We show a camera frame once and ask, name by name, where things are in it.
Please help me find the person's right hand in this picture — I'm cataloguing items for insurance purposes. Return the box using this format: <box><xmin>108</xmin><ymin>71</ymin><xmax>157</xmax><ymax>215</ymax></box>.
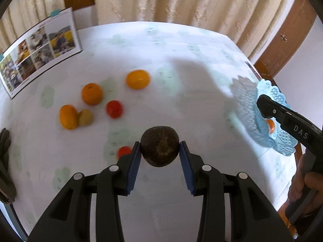
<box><xmin>288</xmin><ymin>153</ymin><xmax>323</xmax><ymax>218</ymax></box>

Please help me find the red tomato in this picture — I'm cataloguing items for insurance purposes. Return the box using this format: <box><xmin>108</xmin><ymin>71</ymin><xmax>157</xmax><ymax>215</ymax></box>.
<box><xmin>117</xmin><ymin>146</ymin><xmax>133</xmax><ymax>159</ymax></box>
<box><xmin>106</xmin><ymin>100</ymin><xmax>124</xmax><ymax>119</ymax></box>

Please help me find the photo collage sheet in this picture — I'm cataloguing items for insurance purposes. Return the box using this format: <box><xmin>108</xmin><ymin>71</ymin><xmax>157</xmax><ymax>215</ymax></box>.
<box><xmin>0</xmin><ymin>7</ymin><xmax>83</xmax><ymax>100</ymax></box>

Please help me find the light blue lattice basket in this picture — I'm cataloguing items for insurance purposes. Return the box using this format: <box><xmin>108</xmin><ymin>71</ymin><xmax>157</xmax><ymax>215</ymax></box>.
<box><xmin>230</xmin><ymin>79</ymin><xmax>296</xmax><ymax>157</ymax></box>

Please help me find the brown wooden door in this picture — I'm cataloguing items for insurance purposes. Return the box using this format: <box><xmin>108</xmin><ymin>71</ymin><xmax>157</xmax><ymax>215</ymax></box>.
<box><xmin>254</xmin><ymin>0</ymin><xmax>317</xmax><ymax>80</ymax></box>

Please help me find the black glove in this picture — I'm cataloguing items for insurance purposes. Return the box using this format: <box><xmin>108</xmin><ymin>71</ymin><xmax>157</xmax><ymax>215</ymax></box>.
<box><xmin>0</xmin><ymin>128</ymin><xmax>17</xmax><ymax>204</ymax></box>

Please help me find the cream textured curtain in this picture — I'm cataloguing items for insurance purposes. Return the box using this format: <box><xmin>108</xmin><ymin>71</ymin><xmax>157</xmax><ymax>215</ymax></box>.
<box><xmin>0</xmin><ymin>0</ymin><xmax>301</xmax><ymax>61</ymax></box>

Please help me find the orange tangerine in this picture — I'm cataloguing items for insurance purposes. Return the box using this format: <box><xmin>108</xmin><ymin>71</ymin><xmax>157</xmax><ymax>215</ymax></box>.
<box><xmin>59</xmin><ymin>105</ymin><xmax>79</xmax><ymax>130</ymax></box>
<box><xmin>126</xmin><ymin>70</ymin><xmax>151</xmax><ymax>90</ymax></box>
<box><xmin>266</xmin><ymin>119</ymin><xmax>276</xmax><ymax>135</ymax></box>
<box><xmin>81</xmin><ymin>83</ymin><xmax>103</xmax><ymax>105</ymax></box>

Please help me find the green-brown kiwi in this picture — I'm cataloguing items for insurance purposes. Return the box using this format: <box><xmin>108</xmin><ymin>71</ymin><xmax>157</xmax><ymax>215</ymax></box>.
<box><xmin>78</xmin><ymin>109</ymin><xmax>94</xmax><ymax>127</ymax></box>

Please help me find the white printed tablecloth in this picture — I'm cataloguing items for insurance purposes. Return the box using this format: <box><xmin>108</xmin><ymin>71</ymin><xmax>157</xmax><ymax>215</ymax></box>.
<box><xmin>0</xmin><ymin>21</ymin><xmax>303</xmax><ymax>242</ymax></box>

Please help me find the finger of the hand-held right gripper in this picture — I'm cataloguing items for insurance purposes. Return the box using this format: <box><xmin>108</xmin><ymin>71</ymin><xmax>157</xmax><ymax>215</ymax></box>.
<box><xmin>256</xmin><ymin>94</ymin><xmax>287</xmax><ymax>122</ymax></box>

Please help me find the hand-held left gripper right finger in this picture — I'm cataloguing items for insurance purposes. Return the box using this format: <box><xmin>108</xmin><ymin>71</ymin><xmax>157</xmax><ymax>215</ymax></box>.
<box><xmin>179</xmin><ymin>141</ymin><xmax>294</xmax><ymax>242</ymax></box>

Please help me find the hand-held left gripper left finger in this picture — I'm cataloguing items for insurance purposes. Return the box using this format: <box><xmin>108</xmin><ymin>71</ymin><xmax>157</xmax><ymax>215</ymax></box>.
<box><xmin>27</xmin><ymin>141</ymin><xmax>142</xmax><ymax>242</ymax></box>

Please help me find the dark brown round fruit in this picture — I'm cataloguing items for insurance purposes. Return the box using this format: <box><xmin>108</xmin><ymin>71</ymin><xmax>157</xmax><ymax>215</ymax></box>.
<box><xmin>140</xmin><ymin>126</ymin><xmax>180</xmax><ymax>167</ymax></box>

